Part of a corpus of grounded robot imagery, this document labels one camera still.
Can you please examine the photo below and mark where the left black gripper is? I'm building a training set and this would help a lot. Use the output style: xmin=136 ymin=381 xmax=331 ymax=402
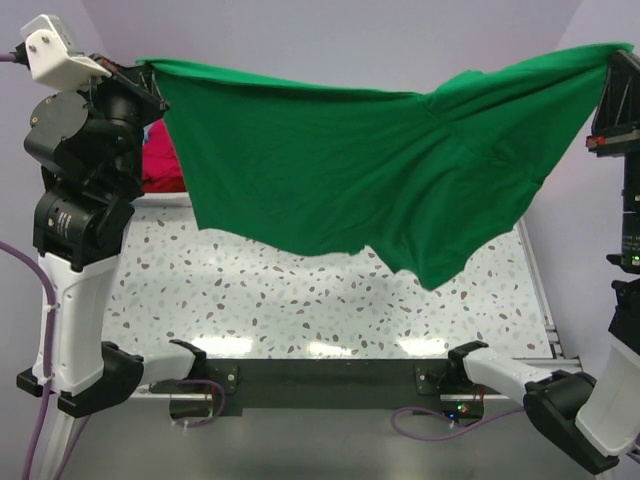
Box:
xmin=66 ymin=50 xmax=171 ymax=191

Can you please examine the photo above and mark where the green t shirt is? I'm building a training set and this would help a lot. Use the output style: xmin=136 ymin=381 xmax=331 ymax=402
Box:
xmin=150 ymin=43 xmax=630 ymax=290

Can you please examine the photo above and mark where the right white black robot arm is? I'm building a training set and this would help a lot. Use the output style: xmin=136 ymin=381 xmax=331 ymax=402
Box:
xmin=445 ymin=50 xmax=639 ymax=479

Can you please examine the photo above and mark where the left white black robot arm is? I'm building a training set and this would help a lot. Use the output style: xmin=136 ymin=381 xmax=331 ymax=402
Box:
xmin=16 ymin=57 xmax=207 ymax=418

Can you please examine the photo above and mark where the crumpled magenta t shirt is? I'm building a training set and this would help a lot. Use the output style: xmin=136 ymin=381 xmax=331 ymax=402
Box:
xmin=142 ymin=120 xmax=187 ymax=193

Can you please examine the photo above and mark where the white plastic laundry basket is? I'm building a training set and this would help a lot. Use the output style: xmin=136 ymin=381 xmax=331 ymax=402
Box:
xmin=132 ymin=192 xmax=192 ymax=208

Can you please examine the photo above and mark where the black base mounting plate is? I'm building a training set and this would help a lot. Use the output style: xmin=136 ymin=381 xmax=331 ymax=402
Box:
xmin=148 ymin=357 xmax=506 ymax=419

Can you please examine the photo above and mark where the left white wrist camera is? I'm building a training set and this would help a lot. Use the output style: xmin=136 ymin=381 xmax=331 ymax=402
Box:
xmin=20 ymin=14 xmax=111 ymax=91

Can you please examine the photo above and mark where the aluminium frame rail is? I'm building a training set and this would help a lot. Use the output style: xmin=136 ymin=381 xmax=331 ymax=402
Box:
xmin=110 ymin=220 xmax=578 ymax=370

